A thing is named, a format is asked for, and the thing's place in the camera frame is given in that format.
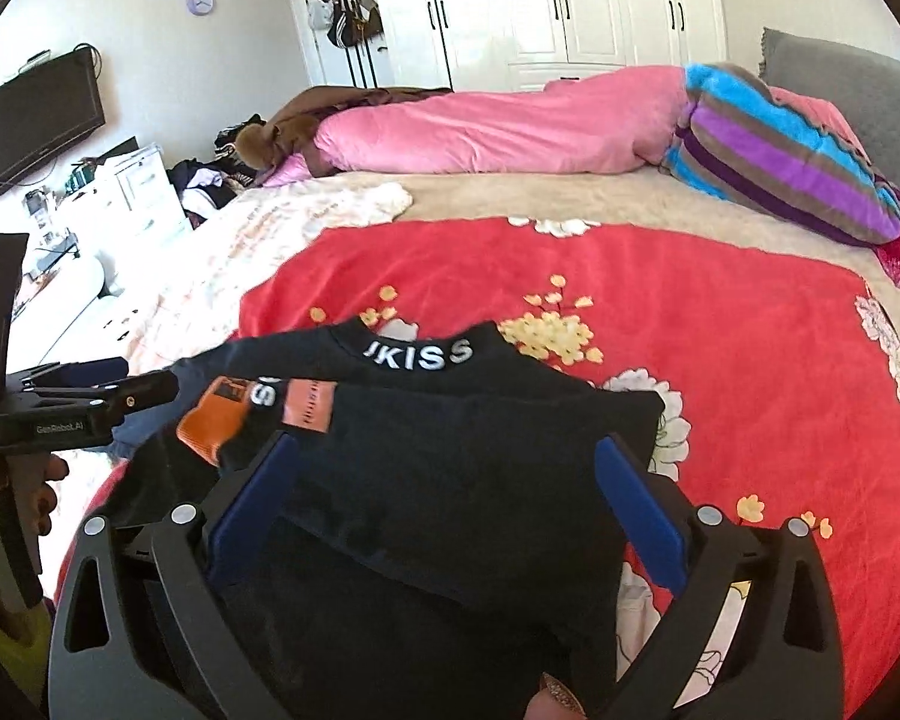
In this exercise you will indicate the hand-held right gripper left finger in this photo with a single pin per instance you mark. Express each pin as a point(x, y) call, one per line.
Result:
point(259, 495)

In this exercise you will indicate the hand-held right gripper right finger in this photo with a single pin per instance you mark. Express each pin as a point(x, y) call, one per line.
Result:
point(645, 510)

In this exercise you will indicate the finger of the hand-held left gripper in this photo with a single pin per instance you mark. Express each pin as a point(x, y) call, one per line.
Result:
point(94, 373)
point(146, 394)

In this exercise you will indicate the black garment with white lettering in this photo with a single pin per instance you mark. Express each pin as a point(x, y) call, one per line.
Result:
point(457, 480)

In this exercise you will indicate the pile of dark clothes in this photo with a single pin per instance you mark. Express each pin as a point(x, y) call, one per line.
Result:
point(202, 184)

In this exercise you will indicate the person's left hand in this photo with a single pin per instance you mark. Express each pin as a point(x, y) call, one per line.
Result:
point(45, 495)

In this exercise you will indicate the person's right hand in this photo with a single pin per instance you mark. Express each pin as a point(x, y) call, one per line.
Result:
point(555, 701)

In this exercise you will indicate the white dresser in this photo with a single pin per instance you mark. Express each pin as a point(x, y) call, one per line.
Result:
point(142, 195)

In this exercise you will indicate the red floral blanket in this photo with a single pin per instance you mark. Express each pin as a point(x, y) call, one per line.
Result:
point(720, 330)

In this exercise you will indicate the person's yellow green top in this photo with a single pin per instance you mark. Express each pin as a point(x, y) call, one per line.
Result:
point(7, 645)

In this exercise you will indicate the black flat television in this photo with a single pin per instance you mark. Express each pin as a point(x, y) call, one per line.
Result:
point(30, 127)

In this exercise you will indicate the brown coat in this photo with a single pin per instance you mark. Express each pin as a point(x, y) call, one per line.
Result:
point(292, 116)

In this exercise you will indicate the striped fleece blanket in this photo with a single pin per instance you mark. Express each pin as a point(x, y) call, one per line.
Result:
point(780, 157)

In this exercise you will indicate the pink quilt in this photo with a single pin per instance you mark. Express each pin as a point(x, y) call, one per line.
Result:
point(495, 127)

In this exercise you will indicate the black hanging bag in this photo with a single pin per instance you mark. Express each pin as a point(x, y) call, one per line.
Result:
point(343, 26)

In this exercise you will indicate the white hanging bag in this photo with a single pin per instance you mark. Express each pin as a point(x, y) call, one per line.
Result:
point(319, 13)

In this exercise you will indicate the brown hanging bag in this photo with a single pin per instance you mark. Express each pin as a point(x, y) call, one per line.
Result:
point(370, 19)

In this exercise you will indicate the grey padded headboard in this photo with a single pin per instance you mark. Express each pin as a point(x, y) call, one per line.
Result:
point(832, 67)

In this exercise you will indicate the white wardrobe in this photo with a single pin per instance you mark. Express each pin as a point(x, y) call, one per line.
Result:
point(607, 0)

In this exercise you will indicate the round wall clock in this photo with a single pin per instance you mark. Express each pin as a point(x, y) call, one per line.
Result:
point(200, 2)

